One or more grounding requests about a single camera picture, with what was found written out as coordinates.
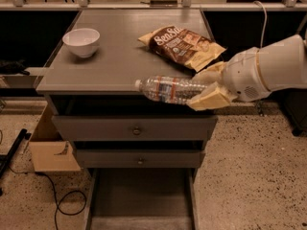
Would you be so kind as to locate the black bar on floor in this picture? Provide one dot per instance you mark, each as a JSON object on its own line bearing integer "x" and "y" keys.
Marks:
{"x": 5, "y": 160}

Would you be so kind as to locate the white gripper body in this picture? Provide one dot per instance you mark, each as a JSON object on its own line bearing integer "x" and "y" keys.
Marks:
{"x": 242, "y": 75}

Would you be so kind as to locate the clear plastic water bottle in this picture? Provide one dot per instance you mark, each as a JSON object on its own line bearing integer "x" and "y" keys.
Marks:
{"x": 169, "y": 90}

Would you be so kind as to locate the grey middle drawer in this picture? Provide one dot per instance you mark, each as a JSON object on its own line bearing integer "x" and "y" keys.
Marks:
{"x": 139, "y": 158}

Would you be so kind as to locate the white ceramic bowl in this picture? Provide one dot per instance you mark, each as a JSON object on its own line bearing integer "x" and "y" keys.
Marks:
{"x": 82, "y": 42}

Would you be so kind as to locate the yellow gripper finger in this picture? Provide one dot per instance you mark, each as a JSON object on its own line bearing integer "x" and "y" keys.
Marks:
{"x": 213, "y": 97}
{"x": 213, "y": 73}

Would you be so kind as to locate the brown yellow chip bag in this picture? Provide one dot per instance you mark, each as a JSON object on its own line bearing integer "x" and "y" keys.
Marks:
{"x": 182, "y": 46}

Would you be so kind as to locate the grey top drawer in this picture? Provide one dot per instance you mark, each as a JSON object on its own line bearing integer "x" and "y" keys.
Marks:
{"x": 135, "y": 128}

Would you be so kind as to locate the black device on ledge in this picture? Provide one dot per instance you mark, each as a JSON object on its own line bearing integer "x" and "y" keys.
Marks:
{"x": 163, "y": 3}

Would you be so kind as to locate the grey open bottom drawer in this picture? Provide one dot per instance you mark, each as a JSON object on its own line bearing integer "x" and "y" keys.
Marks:
{"x": 141, "y": 199}

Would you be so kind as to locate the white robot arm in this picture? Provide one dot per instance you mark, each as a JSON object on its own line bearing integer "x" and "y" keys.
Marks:
{"x": 283, "y": 64}

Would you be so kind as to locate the grey wooden drawer cabinet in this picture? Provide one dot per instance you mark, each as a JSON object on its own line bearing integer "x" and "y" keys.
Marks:
{"x": 103, "y": 85}

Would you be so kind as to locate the cardboard box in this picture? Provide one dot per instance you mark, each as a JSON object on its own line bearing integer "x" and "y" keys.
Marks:
{"x": 50, "y": 153}

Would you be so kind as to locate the black cloth on rail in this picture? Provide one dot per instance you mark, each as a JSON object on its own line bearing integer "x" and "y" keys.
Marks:
{"x": 12, "y": 67}

